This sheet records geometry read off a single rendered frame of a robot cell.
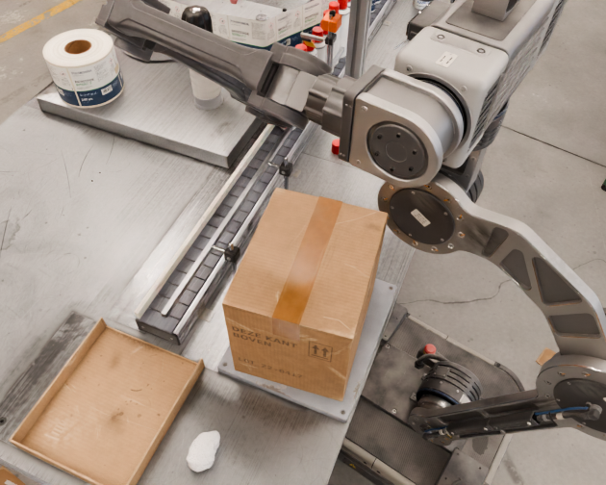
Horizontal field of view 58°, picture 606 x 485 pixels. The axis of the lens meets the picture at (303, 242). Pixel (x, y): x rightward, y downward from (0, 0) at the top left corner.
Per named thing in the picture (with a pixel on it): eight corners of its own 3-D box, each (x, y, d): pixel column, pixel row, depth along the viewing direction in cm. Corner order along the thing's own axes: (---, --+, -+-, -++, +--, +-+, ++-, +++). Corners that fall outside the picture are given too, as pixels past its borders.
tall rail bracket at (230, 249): (218, 272, 137) (210, 230, 124) (244, 282, 135) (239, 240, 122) (212, 282, 135) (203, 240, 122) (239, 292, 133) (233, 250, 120)
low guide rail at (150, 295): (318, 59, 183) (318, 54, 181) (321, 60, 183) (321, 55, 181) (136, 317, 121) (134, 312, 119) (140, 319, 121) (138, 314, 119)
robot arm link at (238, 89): (123, 49, 99) (147, -9, 98) (106, 41, 102) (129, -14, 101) (265, 123, 135) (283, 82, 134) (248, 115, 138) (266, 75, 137)
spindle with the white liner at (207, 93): (203, 89, 175) (189, -2, 151) (228, 96, 173) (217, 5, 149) (189, 105, 169) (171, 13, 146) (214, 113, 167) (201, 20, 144)
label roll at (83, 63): (132, 71, 180) (120, 30, 169) (113, 110, 168) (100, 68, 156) (72, 67, 181) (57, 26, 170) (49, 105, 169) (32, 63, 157)
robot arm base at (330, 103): (346, 165, 80) (353, 96, 71) (301, 143, 83) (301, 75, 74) (375, 133, 85) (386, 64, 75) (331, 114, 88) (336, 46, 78)
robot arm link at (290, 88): (310, 115, 78) (327, 81, 78) (253, 90, 82) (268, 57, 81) (331, 131, 87) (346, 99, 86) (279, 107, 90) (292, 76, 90)
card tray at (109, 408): (106, 325, 127) (101, 317, 124) (205, 366, 121) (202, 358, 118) (15, 446, 110) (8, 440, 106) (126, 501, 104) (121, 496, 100)
